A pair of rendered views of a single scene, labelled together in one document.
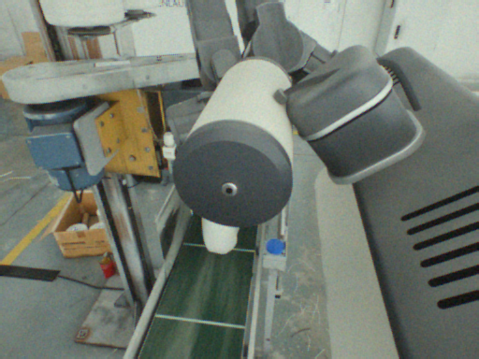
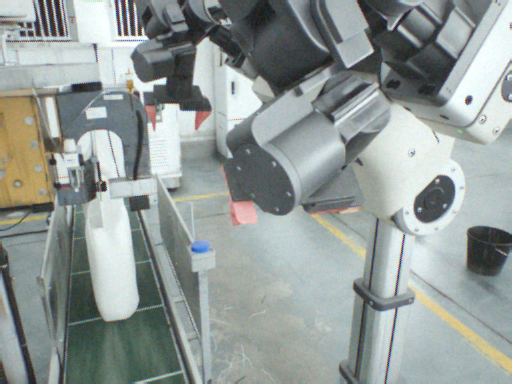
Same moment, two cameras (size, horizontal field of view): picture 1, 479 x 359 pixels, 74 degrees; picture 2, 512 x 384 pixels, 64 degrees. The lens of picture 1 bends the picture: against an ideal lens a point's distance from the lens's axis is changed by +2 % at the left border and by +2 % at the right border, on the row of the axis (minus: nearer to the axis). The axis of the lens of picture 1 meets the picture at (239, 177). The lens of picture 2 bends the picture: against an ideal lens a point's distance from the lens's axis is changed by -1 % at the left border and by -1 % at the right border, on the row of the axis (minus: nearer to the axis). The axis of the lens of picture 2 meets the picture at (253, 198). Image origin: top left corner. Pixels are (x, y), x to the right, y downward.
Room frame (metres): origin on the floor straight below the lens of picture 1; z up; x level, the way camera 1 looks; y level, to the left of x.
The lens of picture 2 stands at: (-0.39, 0.30, 1.48)
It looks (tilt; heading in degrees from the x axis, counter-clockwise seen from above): 21 degrees down; 331
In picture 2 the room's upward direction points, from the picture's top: straight up
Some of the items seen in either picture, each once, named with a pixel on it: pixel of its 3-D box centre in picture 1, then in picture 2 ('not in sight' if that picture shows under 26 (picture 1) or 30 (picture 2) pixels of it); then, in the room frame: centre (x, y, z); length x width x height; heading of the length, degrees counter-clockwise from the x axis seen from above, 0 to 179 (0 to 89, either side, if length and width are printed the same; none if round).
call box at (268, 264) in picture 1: (274, 253); (200, 256); (0.74, -0.12, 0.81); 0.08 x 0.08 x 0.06; 82
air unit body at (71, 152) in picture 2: (173, 155); (74, 165); (0.85, 0.21, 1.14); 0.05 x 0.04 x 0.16; 82
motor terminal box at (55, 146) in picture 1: (59, 150); not in sight; (0.70, 0.46, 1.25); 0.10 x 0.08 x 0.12; 107
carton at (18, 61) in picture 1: (21, 77); not in sight; (4.72, 3.24, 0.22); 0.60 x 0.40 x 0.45; 4
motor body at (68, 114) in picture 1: (68, 145); not in sight; (0.80, 0.49, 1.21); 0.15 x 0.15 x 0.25
